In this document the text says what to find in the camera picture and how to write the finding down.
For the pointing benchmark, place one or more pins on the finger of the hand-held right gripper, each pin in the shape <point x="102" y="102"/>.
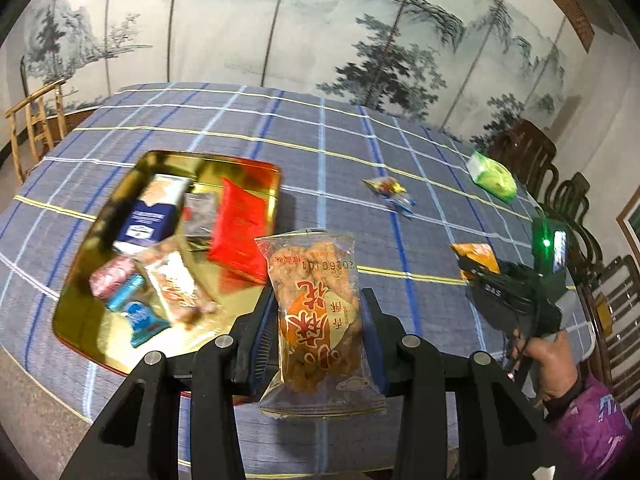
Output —
<point x="482" y="277"/>
<point x="477" y="264"/>

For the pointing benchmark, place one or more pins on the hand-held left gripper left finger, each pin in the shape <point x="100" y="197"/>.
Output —
<point x="264" y="325"/>

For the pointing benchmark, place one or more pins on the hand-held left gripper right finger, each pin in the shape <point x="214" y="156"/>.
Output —
<point x="371" y="325"/>

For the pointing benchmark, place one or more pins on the orange snack packet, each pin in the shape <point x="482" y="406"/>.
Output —
<point x="475" y="252"/>

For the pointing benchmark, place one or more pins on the clear fried twist snack packet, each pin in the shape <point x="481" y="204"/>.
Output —
<point x="315" y="320"/>
<point x="175" y="280"/>

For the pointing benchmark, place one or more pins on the red snack packet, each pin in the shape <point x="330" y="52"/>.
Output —
<point x="240" y="230"/>

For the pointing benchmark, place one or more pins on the blue and white snack packet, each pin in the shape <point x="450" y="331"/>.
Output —
<point x="137" y="312"/>

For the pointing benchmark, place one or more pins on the pink snack packet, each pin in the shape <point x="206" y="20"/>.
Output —
<point x="112" y="277"/>

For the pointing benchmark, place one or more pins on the gold tin box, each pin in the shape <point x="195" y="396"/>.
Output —
<point x="95" y="240"/>

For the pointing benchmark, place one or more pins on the person's right forearm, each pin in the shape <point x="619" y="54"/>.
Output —
<point x="595" y="435"/>

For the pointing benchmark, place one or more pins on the person's right hand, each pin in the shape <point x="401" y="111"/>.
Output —
<point x="555" y="365"/>

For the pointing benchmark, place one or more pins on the green tissue pack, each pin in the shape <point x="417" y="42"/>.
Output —
<point x="492" y="175"/>

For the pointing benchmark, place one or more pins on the blue wrapped dark candy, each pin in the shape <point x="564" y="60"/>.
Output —
<point x="401" y="203"/>

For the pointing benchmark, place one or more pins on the yellow wrapped brown candy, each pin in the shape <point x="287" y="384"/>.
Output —
<point x="382" y="185"/>

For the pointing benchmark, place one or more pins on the framed picture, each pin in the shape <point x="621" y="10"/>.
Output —
<point x="631" y="227"/>

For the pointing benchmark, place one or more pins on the small clear snack packet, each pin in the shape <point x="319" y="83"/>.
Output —
<point x="200" y="215"/>

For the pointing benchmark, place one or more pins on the dark blue and white box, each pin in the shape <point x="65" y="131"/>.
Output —
<point x="150" y="215"/>

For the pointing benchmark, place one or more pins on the blue plaid tablecloth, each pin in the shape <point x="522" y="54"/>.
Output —
<point x="350" y="130"/>

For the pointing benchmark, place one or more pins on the painted folding screen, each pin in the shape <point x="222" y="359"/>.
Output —
<point x="320" y="30"/>

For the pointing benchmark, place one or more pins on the light wooden chair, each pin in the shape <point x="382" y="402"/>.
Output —
<point x="42" y="120"/>

